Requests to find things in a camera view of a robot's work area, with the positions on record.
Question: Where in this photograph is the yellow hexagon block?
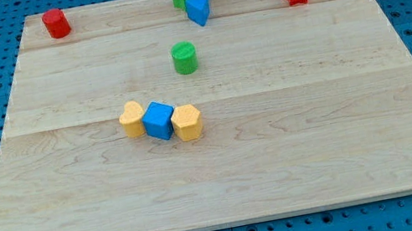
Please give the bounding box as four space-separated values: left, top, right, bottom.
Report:
171 104 203 141

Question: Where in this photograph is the blue cube block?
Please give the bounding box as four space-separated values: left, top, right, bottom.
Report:
142 101 174 140

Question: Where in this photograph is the green cylinder block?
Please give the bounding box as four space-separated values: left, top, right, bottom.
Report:
170 41 198 75

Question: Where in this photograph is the yellow heart block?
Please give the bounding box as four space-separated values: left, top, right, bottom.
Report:
119 100 146 138

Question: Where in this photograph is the wooden board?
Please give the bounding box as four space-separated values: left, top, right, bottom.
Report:
0 0 412 231

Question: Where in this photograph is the blue triangle block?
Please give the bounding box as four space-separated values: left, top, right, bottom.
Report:
185 0 210 27

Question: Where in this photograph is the red cylinder block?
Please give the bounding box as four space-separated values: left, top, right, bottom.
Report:
42 8 72 39

